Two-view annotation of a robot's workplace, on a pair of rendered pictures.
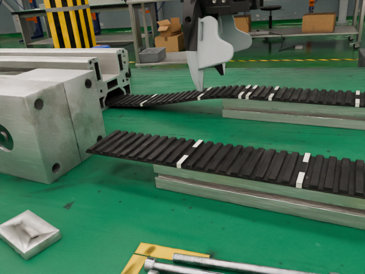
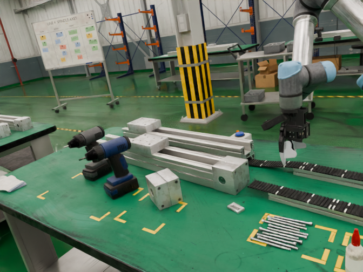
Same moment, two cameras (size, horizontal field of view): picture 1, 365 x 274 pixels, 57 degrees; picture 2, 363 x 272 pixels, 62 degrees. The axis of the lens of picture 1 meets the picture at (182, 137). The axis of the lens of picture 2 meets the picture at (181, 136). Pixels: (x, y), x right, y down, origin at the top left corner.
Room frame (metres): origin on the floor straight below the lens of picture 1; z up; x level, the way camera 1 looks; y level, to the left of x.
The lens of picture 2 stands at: (-0.61, 0.00, 1.35)
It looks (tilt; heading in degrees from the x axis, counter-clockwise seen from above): 19 degrees down; 18
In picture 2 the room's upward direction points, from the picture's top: 10 degrees counter-clockwise
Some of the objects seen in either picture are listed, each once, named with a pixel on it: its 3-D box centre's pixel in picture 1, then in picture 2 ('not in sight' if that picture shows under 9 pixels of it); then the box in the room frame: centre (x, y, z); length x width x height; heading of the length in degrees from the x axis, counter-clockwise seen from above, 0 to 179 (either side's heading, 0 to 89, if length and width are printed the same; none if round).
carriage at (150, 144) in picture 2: not in sight; (148, 145); (0.57, 0.55, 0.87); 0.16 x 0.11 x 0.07; 62
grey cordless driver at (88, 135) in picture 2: not in sight; (88, 155); (0.45, 0.79, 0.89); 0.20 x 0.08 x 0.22; 158
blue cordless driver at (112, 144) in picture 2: not in sight; (109, 169); (0.31, 0.61, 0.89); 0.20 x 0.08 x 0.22; 141
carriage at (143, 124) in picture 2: not in sight; (144, 127); (0.86, 0.68, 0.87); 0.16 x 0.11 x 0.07; 62
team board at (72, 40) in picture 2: not in sight; (75, 65); (5.15, 3.97, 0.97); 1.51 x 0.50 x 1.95; 89
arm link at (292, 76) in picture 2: not in sight; (290, 78); (0.47, -0.06, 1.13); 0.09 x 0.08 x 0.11; 117
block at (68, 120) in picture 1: (50, 117); (233, 173); (0.38, 0.15, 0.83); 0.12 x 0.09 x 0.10; 152
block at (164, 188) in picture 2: not in sight; (167, 187); (0.28, 0.38, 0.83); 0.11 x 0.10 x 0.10; 131
